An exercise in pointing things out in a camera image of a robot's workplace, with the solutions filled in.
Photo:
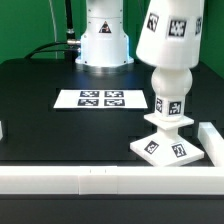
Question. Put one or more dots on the white block at left edge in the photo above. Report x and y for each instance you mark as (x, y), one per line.
(1, 130)

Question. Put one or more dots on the white lamp shade cone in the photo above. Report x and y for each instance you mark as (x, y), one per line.
(171, 34)

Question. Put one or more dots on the white lamp base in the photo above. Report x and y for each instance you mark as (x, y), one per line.
(166, 147)

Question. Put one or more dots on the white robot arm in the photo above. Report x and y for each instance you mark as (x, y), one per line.
(104, 44)

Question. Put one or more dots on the white fence rail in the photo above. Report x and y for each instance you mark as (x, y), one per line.
(212, 142)
(78, 180)

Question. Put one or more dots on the white front fence rail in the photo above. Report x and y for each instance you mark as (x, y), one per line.
(78, 180)

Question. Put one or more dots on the white right fence rail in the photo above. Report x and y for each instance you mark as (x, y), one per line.
(212, 142)

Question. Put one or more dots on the white sheet with markers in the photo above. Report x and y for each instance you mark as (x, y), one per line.
(100, 99)

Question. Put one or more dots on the white lamp bulb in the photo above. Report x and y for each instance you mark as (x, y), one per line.
(170, 87)

